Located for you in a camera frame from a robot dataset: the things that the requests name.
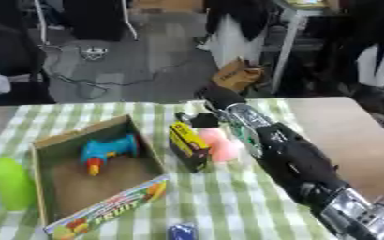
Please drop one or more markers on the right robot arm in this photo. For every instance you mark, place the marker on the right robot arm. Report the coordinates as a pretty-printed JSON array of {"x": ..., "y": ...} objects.
[{"x": 293, "y": 156}]

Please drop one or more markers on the brown paper bag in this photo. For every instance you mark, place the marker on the brown paper bag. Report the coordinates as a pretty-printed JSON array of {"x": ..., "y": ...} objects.
[{"x": 235, "y": 75}]

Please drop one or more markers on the white and black cloth stand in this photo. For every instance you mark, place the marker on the white and black cloth stand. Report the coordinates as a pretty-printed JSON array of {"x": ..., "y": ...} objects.
[{"x": 234, "y": 31}]

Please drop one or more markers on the black office chair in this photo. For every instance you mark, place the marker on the black office chair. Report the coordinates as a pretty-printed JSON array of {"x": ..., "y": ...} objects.
[{"x": 14, "y": 56}]

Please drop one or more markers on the yellow and black box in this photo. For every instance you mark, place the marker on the yellow and black box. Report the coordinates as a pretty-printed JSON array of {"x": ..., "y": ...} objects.
[{"x": 187, "y": 146}]

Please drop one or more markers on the small blue block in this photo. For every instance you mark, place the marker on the small blue block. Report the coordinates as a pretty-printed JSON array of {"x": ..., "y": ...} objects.
[{"x": 182, "y": 232}]

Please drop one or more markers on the tan cardboard box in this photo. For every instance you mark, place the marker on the tan cardboard box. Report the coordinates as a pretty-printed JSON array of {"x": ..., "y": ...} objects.
[{"x": 91, "y": 175}]

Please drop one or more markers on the blue toy drill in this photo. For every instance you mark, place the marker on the blue toy drill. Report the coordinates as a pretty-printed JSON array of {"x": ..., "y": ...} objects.
[{"x": 107, "y": 151}]

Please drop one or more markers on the white table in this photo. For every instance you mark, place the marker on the white table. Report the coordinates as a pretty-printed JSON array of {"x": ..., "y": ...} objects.
[{"x": 299, "y": 31}]

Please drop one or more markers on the green plastic cup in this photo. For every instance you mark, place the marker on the green plastic cup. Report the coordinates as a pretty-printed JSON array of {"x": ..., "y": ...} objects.
[{"x": 10, "y": 183}]

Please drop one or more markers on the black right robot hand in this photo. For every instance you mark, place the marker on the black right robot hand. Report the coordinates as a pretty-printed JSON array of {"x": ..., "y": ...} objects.
[{"x": 218, "y": 97}]

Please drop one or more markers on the colourful fruit print box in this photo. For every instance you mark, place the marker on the colourful fruit print box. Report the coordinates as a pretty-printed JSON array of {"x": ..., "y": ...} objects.
[{"x": 109, "y": 208}]

